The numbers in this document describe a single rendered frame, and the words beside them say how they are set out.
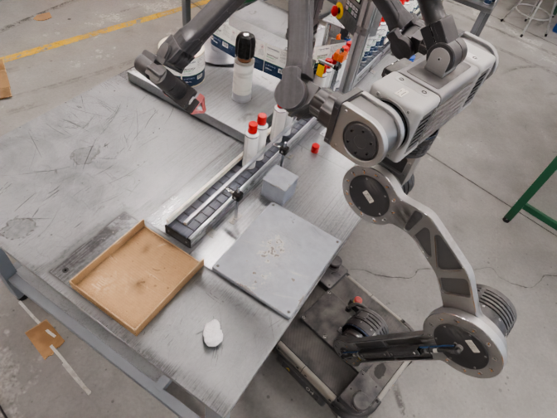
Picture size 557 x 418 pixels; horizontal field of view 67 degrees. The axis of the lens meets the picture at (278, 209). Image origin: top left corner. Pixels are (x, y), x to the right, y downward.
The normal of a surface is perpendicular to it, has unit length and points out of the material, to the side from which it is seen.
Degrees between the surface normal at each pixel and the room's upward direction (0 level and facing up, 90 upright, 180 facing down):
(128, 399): 0
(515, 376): 0
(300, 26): 49
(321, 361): 0
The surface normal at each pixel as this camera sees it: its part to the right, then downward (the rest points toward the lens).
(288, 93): -0.44, -0.03
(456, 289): -0.69, 0.49
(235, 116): 0.14, -0.64
